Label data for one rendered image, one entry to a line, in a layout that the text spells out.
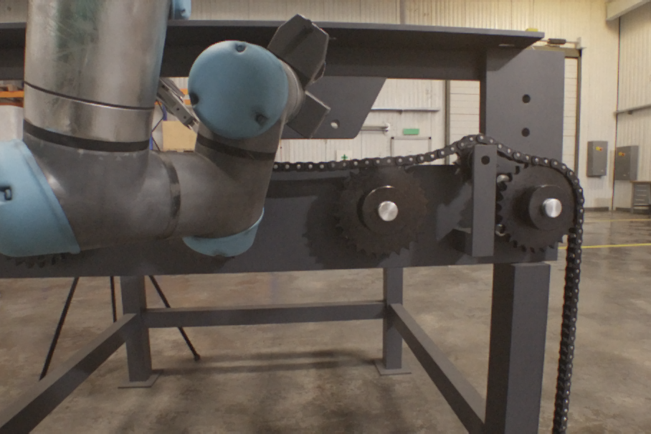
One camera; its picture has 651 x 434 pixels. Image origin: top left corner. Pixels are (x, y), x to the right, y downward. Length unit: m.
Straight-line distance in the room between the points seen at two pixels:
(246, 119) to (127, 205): 0.11
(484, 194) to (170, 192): 0.51
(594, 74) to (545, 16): 2.32
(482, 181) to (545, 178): 0.14
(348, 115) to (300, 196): 0.17
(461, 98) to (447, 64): 10.18
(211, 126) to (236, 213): 0.08
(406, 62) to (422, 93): 9.88
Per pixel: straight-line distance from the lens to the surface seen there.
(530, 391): 0.88
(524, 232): 0.73
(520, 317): 0.80
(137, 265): 0.71
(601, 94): 13.66
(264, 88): 0.28
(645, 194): 12.05
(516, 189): 0.71
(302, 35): 0.43
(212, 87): 0.29
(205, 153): 0.32
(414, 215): 0.63
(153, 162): 0.29
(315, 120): 0.46
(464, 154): 0.66
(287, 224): 0.64
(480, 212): 0.65
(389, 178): 0.61
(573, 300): 0.82
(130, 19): 0.25
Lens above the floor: 0.90
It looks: 5 degrees down
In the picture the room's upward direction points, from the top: 1 degrees counter-clockwise
